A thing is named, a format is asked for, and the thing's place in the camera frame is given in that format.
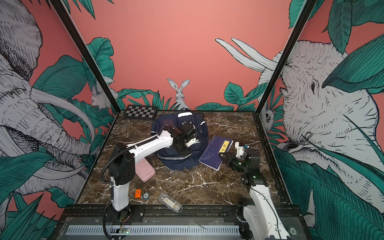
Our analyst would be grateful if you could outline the purple book yellow label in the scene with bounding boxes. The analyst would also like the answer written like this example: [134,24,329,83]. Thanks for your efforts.
[199,136,234,171]

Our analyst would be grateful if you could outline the navy blue school backpack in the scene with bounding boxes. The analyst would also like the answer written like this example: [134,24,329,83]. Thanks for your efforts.
[151,112,209,171]

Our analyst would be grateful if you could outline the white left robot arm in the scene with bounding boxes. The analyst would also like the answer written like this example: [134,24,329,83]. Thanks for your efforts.
[100,122,197,213]

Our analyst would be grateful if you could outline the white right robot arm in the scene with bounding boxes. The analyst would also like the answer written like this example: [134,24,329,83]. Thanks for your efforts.
[218,149,291,240]

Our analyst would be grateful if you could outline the pink pencil case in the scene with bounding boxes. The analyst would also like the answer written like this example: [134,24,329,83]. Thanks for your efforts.
[135,158,156,183]

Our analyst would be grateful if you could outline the clear plastic supply case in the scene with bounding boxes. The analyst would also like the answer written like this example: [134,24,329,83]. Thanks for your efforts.
[159,193,183,213]

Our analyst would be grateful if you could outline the orange pencil sharpener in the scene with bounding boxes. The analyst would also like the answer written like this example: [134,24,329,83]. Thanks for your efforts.
[135,189,142,199]

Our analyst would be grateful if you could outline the black white checkerboard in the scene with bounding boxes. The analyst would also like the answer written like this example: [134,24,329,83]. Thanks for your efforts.
[124,105,158,121]

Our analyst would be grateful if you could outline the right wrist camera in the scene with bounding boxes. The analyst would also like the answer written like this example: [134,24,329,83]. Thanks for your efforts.
[235,142,249,158]

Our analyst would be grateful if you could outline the white slotted cable duct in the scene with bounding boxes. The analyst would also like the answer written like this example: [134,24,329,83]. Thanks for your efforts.
[65,225,240,236]

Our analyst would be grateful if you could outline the black front mounting rail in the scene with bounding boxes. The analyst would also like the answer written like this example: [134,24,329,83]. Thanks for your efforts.
[61,203,301,224]

